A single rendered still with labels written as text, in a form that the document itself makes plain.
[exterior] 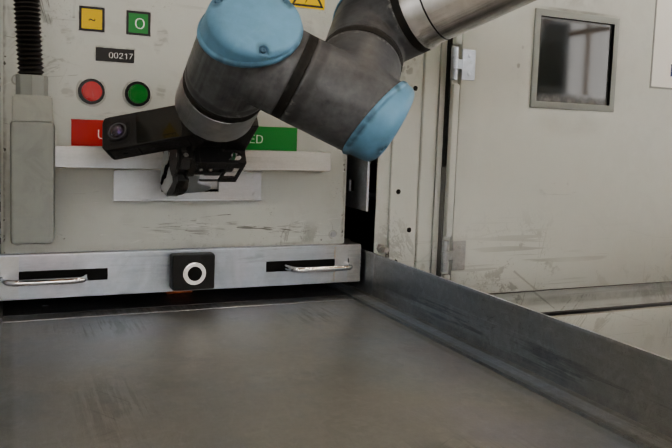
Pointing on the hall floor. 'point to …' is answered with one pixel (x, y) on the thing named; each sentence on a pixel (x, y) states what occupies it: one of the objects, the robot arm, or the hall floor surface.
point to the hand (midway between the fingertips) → (163, 186)
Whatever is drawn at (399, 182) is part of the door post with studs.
